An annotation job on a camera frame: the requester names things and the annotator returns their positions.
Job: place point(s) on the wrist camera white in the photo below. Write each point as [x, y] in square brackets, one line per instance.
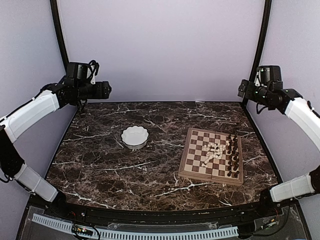
[257, 80]
[93, 71]

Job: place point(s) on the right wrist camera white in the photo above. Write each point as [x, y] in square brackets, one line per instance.
[257, 80]

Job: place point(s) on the black frame post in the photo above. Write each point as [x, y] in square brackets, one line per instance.
[262, 37]
[59, 32]

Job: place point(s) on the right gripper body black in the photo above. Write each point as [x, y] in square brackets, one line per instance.
[249, 94]

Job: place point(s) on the black front rail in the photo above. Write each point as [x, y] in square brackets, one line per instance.
[242, 214]

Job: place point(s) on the white scalloped bowl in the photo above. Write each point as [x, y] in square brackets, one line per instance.
[135, 137]

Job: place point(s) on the white slotted cable duct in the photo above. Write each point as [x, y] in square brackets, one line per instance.
[117, 231]

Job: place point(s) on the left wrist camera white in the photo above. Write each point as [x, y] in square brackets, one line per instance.
[93, 71]

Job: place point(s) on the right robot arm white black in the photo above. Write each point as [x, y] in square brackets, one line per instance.
[267, 90]

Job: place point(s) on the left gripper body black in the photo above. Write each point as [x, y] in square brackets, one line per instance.
[102, 92]

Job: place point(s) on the wooden chessboard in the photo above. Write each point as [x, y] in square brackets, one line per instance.
[212, 156]

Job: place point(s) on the black left frame post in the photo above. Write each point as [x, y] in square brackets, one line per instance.
[59, 32]

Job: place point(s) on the black right frame post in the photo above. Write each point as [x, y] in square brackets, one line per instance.
[262, 37]

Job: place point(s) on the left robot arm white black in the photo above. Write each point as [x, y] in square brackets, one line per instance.
[75, 89]

